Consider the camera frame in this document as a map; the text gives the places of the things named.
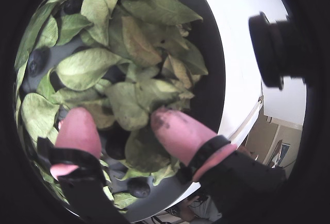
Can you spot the black camera lens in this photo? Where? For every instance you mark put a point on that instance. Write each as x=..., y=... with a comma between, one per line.
x=273, y=51

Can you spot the pink-tipped black gripper finger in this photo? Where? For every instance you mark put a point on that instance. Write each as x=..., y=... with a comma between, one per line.
x=77, y=131
x=180, y=134

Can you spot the dark grey round bowl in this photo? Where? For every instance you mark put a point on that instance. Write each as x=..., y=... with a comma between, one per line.
x=211, y=61

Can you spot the dark blueberry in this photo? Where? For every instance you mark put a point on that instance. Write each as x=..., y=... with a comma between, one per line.
x=71, y=4
x=139, y=186
x=36, y=63

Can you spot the brown wooden cabinet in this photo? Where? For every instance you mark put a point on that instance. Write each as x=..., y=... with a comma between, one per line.
x=276, y=141

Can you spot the pile of green leaves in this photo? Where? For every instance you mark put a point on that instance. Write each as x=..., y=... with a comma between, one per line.
x=134, y=54

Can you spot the yellowish brown leaf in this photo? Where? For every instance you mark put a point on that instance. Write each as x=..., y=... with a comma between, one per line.
x=139, y=43

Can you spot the large green leaf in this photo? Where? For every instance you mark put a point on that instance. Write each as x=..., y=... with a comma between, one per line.
x=36, y=116
x=85, y=69
x=159, y=9

